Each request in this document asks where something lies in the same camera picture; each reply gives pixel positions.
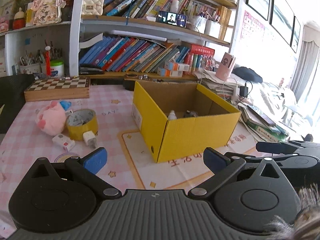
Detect blue plastic bag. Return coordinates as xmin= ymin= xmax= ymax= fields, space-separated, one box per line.
xmin=60 ymin=100 xmax=72 ymax=111

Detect orange white medicine box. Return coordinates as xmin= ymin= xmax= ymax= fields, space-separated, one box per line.
xmin=164 ymin=62 xmax=190 ymax=72

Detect white quilted handbag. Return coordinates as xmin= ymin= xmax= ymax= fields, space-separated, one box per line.
xmin=81 ymin=0 xmax=104 ymax=16

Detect pink checkered tablecloth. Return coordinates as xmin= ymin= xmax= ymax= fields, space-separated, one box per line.
xmin=0 ymin=84 xmax=276 ymax=238

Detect white charger plug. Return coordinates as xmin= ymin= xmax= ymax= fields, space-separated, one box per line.
xmin=82 ymin=131 xmax=97 ymax=149

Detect row of leaning books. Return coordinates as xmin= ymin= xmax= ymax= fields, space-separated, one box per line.
xmin=79 ymin=35 xmax=189 ymax=75

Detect white bookshelf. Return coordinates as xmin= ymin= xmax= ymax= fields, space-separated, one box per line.
xmin=1 ymin=0 xmax=232 ymax=76

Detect pink paper house ornament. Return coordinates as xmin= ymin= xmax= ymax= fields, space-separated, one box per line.
xmin=31 ymin=0 xmax=66 ymax=25

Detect brown effects pedal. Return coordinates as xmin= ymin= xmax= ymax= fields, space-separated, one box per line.
xmin=123 ymin=79 xmax=136 ymax=91

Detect yellow tape roll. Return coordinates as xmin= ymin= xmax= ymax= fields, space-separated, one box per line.
xmin=66 ymin=109 xmax=98 ymax=141

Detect yellow cardboard box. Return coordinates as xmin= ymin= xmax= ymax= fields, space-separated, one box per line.
xmin=132 ymin=81 xmax=241 ymax=163

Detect black power adapter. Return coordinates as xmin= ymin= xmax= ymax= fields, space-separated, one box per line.
xmin=239 ymin=86 xmax=249 ymax=98

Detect wooden chess board box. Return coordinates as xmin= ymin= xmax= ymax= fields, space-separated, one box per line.
xmin=24 ymin=76 xmax=90 ymax=102

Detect white green lid jar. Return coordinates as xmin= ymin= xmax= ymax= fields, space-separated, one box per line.
xmin=50 ymin=59 xmax=65 ymax=78

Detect white spray bottle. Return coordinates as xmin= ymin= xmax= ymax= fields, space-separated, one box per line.
xmin=168 ymin=110 xmax=177 ymax=120

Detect pink phone holder cup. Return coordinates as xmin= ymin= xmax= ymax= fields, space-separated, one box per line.
xmin=215 ymin=53 xmax=235 ymax=81

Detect smartphone on shelf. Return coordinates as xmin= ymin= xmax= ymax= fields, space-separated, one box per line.
xmin=156 ymin=11 xmax=187 ymax=28

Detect pink plush pig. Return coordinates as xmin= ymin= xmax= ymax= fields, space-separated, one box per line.
xmin=35 ymin=101 xmax=67 ymax=137

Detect black electric keyboard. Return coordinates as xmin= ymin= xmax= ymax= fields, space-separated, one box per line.
xmin=0 ymin=74 xmax=35 ymax=134

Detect grey purple toy truck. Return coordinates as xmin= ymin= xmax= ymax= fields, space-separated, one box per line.
xmin=183 ymin=110 xmax=199 ymax=118

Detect white pen cup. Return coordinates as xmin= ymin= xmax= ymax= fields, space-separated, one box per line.
xmin=20 ymin=63 xmax=42 ymax=74

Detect small white red box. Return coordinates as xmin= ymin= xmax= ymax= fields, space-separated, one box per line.
xmin=52 ymin=134 xmax=75 ymax=152

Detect red tassel ornament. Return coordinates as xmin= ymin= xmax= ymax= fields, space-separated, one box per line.
xmin=45 ymin=46 xmax=51 ymax=76

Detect stack of papers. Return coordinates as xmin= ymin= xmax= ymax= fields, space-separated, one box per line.
xmin=194 ymin=70 xmax=290 ymax=142

